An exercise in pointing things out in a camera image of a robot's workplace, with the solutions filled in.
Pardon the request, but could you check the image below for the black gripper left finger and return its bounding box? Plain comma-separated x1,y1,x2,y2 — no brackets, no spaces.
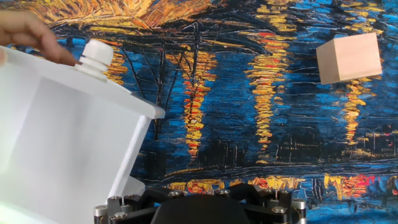
94,186,187,224

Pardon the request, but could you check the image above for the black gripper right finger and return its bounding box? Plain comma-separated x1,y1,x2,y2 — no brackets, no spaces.
217,182,307,224

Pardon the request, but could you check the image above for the white plastic box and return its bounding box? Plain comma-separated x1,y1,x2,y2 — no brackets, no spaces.
0,39,165,224

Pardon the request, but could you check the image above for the wooden cube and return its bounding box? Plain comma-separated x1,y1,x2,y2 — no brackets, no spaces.
316,32,383,85

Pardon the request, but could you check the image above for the white plastic drawer cabinet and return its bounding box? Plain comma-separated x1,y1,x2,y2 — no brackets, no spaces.
122,175,146,200

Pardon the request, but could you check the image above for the person's hand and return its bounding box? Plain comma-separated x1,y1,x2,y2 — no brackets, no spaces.
0,11,81,67

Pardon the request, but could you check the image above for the starry night painted tablecloth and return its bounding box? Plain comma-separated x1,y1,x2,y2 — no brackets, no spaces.
0,0,398,224

